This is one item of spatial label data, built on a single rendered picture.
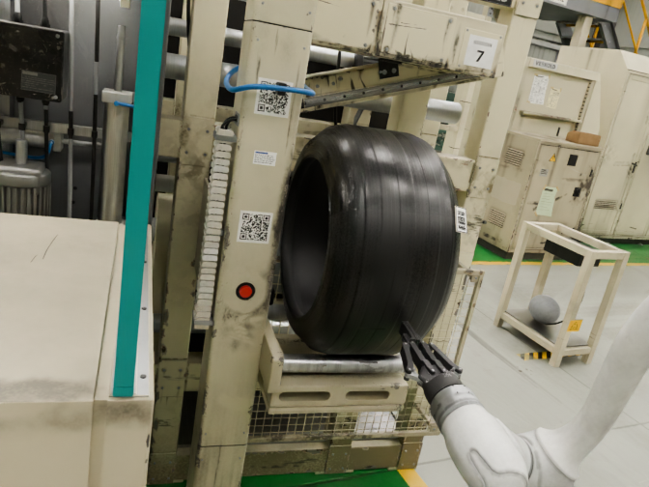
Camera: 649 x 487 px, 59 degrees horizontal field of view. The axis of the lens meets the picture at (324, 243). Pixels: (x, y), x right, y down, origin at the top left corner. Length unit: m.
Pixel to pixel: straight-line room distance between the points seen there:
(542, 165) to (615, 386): 5.10
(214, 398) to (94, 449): 0.89
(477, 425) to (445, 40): 1.04
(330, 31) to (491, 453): 1.06
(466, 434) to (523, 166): 5.14
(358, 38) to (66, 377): 1.18
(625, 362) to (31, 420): 0.82
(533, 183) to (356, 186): 4.90
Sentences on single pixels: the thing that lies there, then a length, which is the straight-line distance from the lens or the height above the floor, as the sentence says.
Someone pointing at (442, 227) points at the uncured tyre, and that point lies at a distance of 1.26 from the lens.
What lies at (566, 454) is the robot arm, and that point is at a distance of 1.13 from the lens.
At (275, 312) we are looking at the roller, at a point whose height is 0.91.
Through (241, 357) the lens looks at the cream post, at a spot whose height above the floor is 0.88.
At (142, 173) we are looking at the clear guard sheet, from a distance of 0.51.
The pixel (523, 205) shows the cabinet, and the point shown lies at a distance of 6.06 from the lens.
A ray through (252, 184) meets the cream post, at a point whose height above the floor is 1.32.
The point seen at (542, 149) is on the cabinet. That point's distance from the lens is 6.00.
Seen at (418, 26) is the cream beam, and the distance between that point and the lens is 1.64.
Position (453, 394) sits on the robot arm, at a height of 1.08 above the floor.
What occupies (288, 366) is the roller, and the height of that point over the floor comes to 0.90.
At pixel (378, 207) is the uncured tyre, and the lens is 1.20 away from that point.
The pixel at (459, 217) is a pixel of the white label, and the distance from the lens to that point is 1.31.
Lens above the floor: 1.61
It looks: 18 degrees down
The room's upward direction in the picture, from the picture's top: 11 degrees clockwise
